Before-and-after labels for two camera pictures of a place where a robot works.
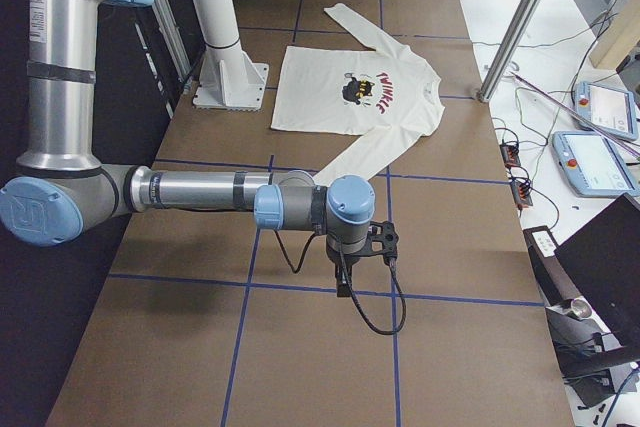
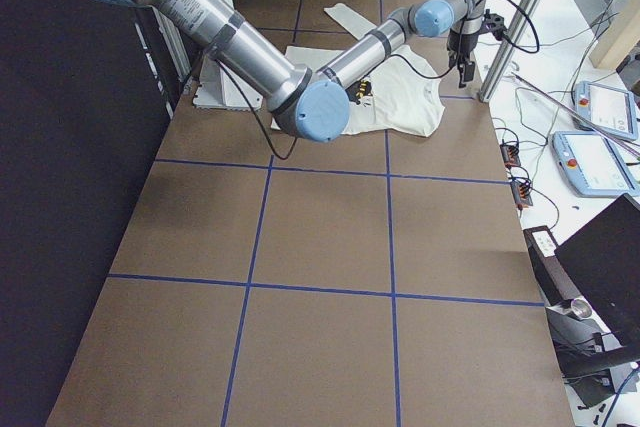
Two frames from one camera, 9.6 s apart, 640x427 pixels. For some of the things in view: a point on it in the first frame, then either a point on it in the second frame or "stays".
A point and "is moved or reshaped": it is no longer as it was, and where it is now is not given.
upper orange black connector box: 510,154 stays
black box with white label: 553,280 stays
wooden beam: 622,33 stays
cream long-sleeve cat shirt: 351,91 is moved or reshaped
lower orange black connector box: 521,193 stays
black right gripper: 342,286 to 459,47
